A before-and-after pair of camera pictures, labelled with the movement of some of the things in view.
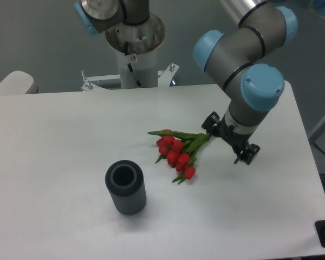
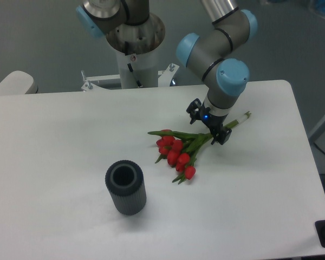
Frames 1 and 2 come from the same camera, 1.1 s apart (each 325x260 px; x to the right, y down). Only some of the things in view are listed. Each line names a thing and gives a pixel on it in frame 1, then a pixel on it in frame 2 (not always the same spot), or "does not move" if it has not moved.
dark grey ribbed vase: (125, 181) does not move
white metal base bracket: (164, 79) does not move
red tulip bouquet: (179, 148) does not move
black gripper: (238, 140) -> (214, 122)
